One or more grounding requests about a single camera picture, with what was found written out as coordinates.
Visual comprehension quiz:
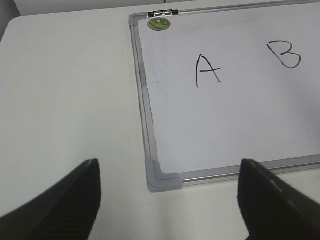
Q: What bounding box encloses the white whiteboard with aluminium frame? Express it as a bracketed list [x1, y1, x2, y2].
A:
[129, 0, 320, 193]

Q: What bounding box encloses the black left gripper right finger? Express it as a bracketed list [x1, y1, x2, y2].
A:
[237, 159, 320, 240]

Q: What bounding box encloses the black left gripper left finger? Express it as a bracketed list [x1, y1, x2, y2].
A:
[0, 159, 102, 240]

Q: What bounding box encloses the round green sticker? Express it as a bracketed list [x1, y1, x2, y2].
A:
[147, 17, 171, 32]

